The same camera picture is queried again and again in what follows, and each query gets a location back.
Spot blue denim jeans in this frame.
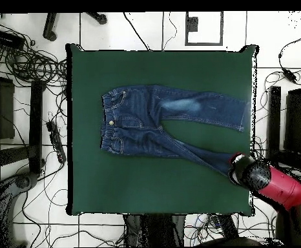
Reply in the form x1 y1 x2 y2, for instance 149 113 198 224
99 83 249 179

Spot black power strip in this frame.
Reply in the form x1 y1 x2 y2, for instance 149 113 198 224
46 121 67 164
217 214 240 240

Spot dark green table cloth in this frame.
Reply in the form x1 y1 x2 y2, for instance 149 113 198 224
65 43 259 217

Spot black power adapter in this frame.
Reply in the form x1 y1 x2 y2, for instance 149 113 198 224
281 67 299 84

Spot black chair leg with caster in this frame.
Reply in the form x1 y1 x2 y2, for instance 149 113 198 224
42 12 59 42
86 11 108 26

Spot black stand frame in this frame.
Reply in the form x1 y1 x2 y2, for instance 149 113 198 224
265 65 301 171
0 58 47 179

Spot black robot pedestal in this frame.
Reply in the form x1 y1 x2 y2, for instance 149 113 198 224
123 214 186 247

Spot grey square frame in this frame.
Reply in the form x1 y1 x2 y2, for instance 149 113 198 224
184 11 224 47

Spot tangle of black cables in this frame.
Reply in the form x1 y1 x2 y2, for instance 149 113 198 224
0 19 68 88

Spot black box with cables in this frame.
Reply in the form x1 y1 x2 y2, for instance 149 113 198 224
0 28 25 49

